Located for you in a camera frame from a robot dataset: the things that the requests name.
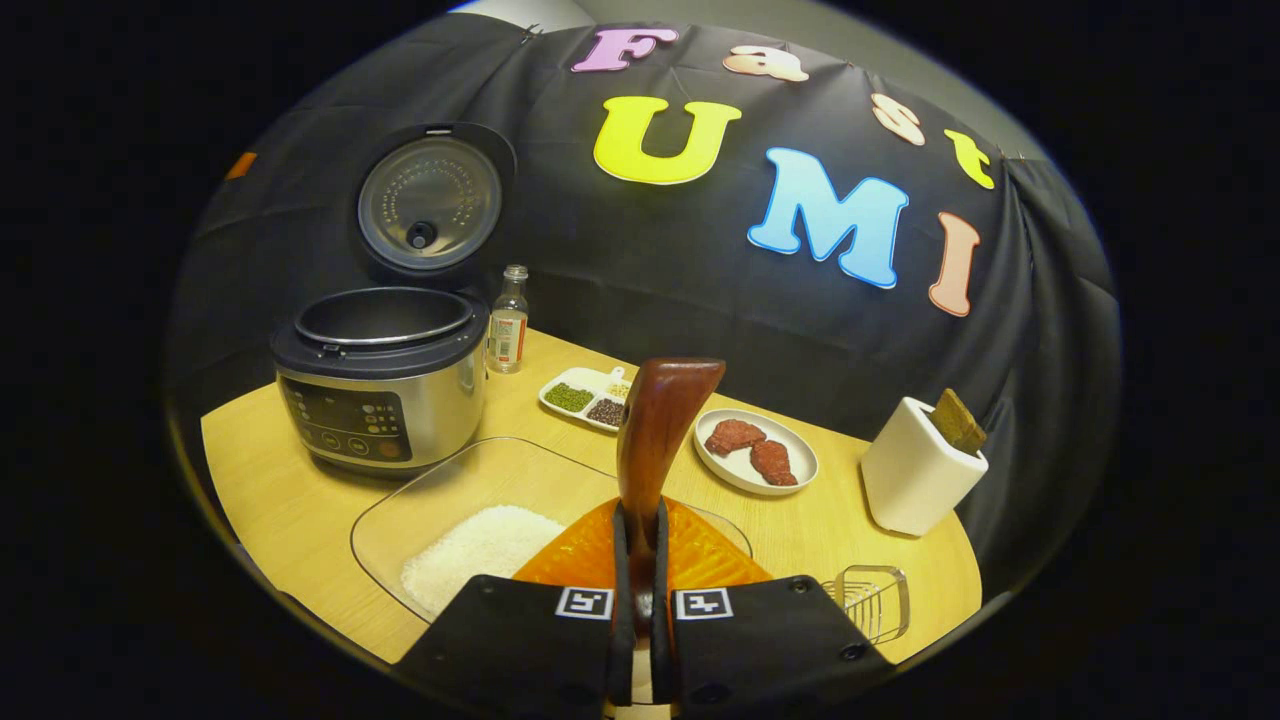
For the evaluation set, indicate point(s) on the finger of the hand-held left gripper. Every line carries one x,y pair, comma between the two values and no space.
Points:
240,166

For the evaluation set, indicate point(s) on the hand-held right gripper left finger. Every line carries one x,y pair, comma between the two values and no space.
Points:
621,650

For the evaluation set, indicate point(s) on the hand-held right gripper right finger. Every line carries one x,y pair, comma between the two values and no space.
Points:
662,650

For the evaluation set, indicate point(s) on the pile of white rice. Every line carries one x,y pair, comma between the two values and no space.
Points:
480,555

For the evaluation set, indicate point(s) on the brown wooden spoon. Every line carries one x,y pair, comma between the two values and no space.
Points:
655,430

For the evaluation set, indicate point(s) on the black silver rice cooker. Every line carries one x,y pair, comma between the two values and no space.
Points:
380,400

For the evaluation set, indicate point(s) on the white ceramic utensil holder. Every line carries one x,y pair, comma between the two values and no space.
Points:
915,490

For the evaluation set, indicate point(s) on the round white plate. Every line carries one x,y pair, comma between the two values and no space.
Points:
740,470

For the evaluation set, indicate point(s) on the red meat piece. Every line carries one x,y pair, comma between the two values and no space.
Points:
775,463
733,436

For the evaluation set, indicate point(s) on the clear glass dish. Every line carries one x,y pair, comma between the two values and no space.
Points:
480,470

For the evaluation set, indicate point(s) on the dark brown beans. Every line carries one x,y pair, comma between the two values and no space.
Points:
606,412

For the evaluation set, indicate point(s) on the green mung beans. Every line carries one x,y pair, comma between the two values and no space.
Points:
568,397

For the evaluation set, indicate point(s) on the white divided dish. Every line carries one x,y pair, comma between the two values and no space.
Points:
585,380

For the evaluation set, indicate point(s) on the small clear glass bottle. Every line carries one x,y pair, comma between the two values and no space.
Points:
508,335

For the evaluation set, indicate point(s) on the black backdrop cloth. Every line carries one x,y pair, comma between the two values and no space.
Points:
800,340

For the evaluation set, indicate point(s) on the brown wooden utensil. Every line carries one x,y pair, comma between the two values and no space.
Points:
958,420

